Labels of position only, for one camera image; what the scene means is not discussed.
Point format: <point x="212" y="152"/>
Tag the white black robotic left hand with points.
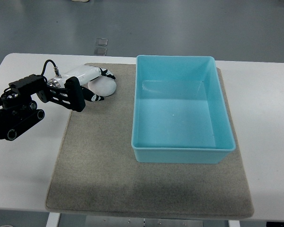
<point x="84" y="73"/>

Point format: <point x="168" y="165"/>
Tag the white round toy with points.
<point x="102" y="86"/>

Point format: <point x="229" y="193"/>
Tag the lower clear floor plate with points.
<point x="100" y="51"/>

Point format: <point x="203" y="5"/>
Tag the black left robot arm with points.
<point x="19" y="112"/>

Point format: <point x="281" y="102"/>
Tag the white table leg frame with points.
<point x="53" y="219"/>

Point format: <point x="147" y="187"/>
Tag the grey felt mat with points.
<point x="96" y="171"/>

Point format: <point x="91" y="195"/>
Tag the metal base plate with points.
<point x="93" y="221"/>

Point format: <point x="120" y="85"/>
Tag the upper clear floor plate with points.
<point x="101" y="42"/>

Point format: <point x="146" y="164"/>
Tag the clear floor plate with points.
<point x="100" y="51"/>
<point x="101" y="42"/>

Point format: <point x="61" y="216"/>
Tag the blue plastic box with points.
<point x="180" y="113"/>

